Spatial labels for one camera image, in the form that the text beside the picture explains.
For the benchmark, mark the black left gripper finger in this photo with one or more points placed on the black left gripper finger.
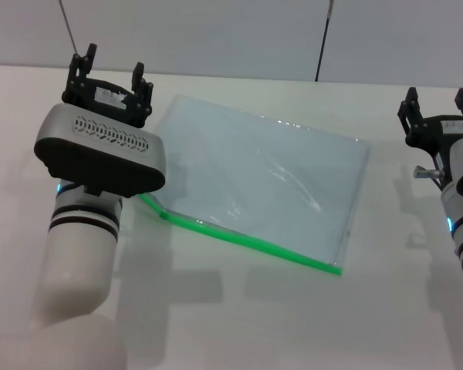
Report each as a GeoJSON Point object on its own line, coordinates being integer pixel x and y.
{"type": "Point", "coordinates": [140, 86]}
{"type": "Point", "coordinates": [81, 65]}

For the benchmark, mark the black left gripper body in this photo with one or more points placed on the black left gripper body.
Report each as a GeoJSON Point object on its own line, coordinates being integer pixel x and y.
{"type": "Point", "coordinates": [81, 92]}

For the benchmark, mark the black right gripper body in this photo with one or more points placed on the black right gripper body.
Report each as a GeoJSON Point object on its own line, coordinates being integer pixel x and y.
{"type": "Point", "coordinates": [436, 131]}

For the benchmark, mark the green zip slider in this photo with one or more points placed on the green zip slider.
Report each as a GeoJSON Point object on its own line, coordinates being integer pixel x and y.
{"type": "Point", "coordinates": [163, 214]}

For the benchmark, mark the translucent document bag green zip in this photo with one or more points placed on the translucent document bag green zip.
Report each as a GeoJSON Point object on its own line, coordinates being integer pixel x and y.
{"type": "Point", "coordinates": [254, 162]}

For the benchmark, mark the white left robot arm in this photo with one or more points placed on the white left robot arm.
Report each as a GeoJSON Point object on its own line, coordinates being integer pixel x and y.
{"type": "Point", "coordinates": [81, 262]}

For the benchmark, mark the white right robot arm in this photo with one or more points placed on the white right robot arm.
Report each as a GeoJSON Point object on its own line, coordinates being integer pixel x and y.
{"type": "Point", "coordinates": [449, 204]}

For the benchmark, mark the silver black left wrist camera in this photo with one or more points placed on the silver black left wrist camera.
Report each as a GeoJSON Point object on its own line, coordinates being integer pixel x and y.
{"type": "Point", "coordinates": [100, 162]}

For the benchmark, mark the black wall seam strip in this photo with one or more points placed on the black wall seam strip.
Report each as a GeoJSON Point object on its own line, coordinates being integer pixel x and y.
{"type": "Point", "coordinates": [322, 46]}

